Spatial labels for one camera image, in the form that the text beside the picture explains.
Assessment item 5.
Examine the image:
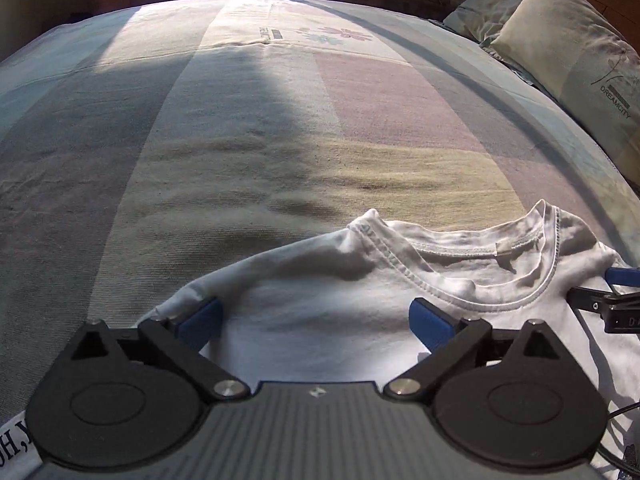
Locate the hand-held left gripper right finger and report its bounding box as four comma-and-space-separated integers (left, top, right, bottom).
382, 298, 565, 403

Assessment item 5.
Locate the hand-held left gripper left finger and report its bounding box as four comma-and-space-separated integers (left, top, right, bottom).
70, 296, 251, 402

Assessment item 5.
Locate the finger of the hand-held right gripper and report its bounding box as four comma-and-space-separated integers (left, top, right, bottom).
605, 268, 640, 286
567, 286, 640, 313

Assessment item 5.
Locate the white printed t-shirt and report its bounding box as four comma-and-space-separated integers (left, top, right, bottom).
0, 199, 640, 480

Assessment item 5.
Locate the pastel patchwork bed sheet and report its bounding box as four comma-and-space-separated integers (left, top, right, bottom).
0, 0, 640, 441

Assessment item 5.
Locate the cream pillow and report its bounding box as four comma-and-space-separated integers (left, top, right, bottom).
482, 0, 640, 161

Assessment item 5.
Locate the blue-grey pillow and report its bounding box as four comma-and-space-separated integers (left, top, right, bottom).
442, 0, 526, 43

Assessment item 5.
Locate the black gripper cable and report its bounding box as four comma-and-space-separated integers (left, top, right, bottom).
600, 400, 640, 478

